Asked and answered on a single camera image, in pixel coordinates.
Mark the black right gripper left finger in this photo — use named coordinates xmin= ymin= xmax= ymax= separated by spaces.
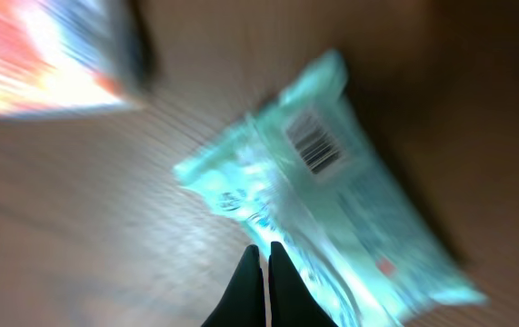
xmin=202 ymin=245 xmax=266 ymax=327

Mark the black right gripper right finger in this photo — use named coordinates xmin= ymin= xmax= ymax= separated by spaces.
xmin=268 ymin=242 xmax=336 ymax=327

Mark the yellow snack bag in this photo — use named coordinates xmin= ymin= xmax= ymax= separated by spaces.
xmin=0 ymin=0 xmax=149 ymax=120

